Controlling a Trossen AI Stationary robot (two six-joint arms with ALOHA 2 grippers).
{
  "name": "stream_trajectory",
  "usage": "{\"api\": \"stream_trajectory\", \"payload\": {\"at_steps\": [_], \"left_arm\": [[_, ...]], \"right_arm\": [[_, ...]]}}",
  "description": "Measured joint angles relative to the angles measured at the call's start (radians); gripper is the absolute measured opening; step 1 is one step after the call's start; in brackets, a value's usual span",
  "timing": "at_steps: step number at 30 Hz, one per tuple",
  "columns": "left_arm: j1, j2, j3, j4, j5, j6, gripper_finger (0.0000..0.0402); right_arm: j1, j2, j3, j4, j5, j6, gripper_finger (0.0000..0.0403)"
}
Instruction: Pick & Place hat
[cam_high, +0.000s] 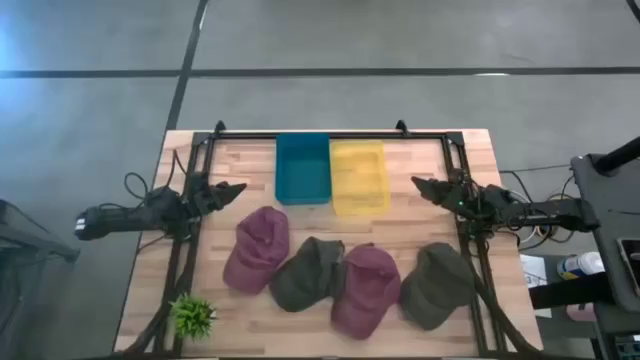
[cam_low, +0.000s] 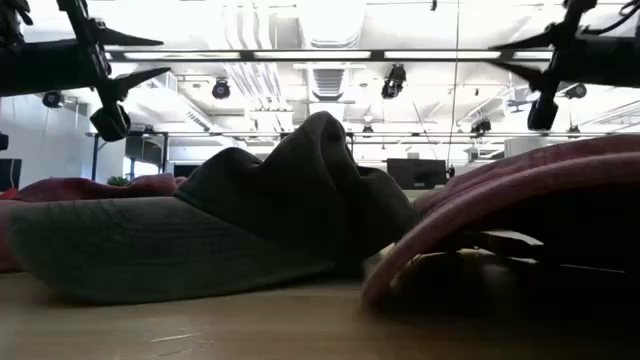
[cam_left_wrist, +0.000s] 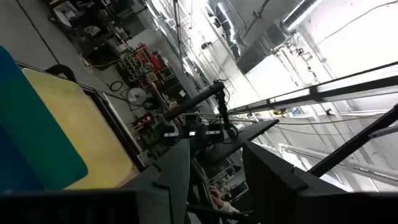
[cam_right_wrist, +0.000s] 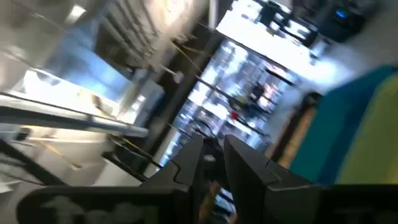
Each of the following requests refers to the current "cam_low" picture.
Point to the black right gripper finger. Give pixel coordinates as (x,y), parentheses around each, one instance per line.
(537,41)
(535,76)

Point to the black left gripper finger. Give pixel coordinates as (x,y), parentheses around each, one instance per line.
(122,39)
(132,80)

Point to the dark grey cap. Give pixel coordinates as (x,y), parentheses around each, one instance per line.
(250,240)

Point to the black ceiling spotlight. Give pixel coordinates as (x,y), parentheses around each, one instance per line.
(480,126)
(573,129)
(220,89)
(393,82)
(52,99)
(576,91)
(367,129)

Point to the white pillar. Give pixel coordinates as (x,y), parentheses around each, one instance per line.
(525,147)

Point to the green plant in white pot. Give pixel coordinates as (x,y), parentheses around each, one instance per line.
(118,181)

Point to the black computer monitor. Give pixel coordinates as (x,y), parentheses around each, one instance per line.
(186,170)
(10,175)
(415,174)

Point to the silver ceiling air duct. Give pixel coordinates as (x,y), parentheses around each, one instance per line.
(328,82)

